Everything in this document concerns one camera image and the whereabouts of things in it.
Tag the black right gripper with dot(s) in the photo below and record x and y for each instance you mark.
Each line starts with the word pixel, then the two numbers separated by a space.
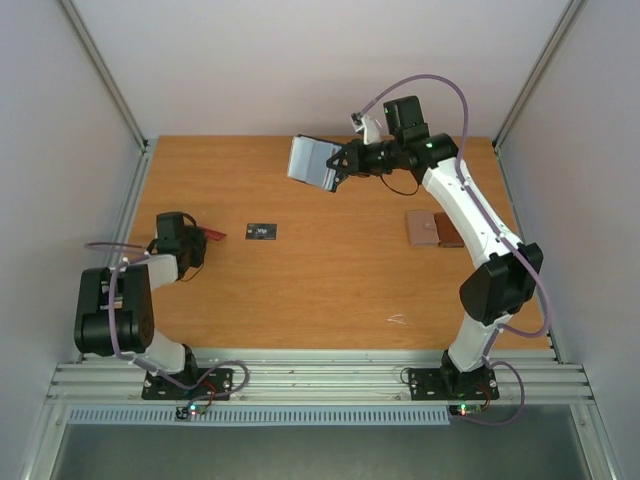
pixel 353 158

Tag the black leather card holder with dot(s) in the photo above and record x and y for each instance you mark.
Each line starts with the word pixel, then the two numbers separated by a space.
pixel 308 162

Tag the black credit card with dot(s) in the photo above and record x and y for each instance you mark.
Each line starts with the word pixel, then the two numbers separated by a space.
pixel 261 231

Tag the red credit card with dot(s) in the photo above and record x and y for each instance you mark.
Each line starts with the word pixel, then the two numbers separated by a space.
pixel 212 235

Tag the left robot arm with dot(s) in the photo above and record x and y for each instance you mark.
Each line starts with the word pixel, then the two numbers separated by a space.
pixel 114 313

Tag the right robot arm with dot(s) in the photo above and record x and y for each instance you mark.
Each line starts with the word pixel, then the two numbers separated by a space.
pixel 503 279

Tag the beige leather card holder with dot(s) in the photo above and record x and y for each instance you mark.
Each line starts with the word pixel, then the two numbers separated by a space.
pixel 422 228

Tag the brown leather card holder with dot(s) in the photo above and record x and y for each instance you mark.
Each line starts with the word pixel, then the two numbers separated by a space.
pixel 448 235

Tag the right circuit board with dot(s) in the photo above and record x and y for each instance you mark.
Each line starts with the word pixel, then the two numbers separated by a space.
pixel 465 410

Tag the circuit board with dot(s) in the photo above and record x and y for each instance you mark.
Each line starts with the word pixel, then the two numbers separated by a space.
pixel 465 410
pixel 189 412

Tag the left circuit board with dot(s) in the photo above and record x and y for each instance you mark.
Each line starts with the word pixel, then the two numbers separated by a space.
pixel 189 412

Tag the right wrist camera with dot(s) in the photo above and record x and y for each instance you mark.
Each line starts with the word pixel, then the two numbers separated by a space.
pixel 367 127

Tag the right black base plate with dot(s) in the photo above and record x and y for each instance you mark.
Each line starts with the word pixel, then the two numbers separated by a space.
pixel 430 384

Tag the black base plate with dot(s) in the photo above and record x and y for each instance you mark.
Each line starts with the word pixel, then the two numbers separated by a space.
pixel 185 386
pixel 430 384

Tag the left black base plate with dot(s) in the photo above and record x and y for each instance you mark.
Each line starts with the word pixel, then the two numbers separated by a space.
pixel 185 386

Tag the aluminium rail frame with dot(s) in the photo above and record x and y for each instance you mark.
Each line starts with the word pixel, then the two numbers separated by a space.
pixel 316 377

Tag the grey slotted cable duct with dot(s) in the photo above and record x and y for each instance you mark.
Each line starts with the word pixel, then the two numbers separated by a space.
pixel 262 416

